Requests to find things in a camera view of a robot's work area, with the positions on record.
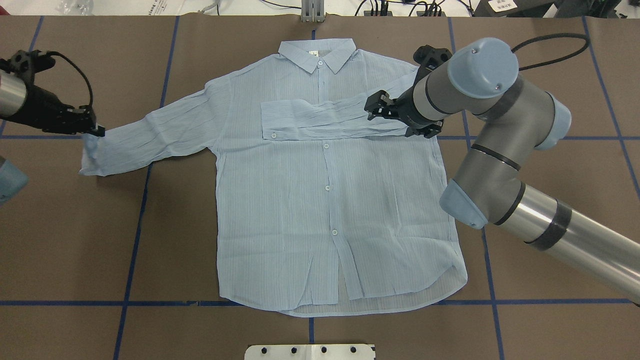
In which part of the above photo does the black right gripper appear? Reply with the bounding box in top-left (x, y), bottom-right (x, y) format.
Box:
top-left (364, 45), bottom-right (452, 139)

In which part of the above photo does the light blue button-up shirt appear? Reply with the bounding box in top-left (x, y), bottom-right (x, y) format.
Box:
top-left (79, 38), bottom-right (468, 317)

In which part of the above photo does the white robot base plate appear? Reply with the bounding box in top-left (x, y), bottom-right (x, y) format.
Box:
top-left (244, 343), bottom-right (377, 360)

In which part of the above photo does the grey aluminium post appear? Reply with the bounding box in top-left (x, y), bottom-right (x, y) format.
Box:
top-left (301, 0), bottom-right (326, 23)

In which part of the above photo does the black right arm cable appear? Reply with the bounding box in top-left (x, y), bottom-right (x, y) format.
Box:
top-left (510, 33), bottom-right (592, 72)

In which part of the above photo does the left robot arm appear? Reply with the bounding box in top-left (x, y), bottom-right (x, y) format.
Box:
top-left (0, 50), bottom-right (106, 158)

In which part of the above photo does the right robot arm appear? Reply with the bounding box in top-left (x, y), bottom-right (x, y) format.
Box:
top-left (364, 38), bottom-right (640, 305)

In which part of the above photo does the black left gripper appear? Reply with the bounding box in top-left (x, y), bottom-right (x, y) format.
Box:
top-left (0, 50), bottom-right (106, 138)

